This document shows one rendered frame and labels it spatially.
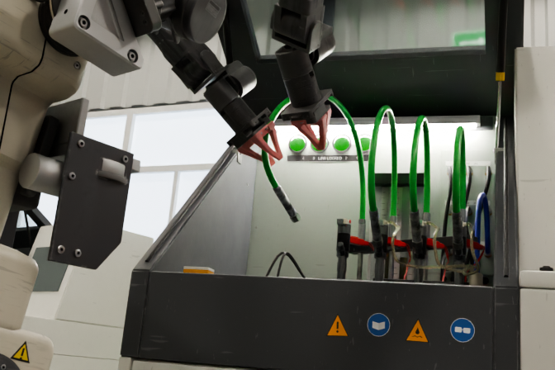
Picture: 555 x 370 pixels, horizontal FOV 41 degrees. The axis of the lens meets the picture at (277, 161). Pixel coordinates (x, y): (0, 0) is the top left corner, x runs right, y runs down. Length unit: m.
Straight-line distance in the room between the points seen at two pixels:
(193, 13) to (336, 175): 1.05
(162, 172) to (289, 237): 4.87
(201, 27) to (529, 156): 0.87
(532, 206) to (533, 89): 0.29
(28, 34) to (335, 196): 1.15
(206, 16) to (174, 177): 5.68
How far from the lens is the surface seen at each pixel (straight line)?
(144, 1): 0.86
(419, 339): 1.27
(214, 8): 0.98
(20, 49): 0.92
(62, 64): 0.94
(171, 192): 6.66
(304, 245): 1.89
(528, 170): 1.61
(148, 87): 7.19
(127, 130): 7.07
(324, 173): 1.93
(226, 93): 1.50
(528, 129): 1.66
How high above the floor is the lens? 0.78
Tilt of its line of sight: 16 degrees up
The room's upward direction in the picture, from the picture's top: 5 degrees clockwise
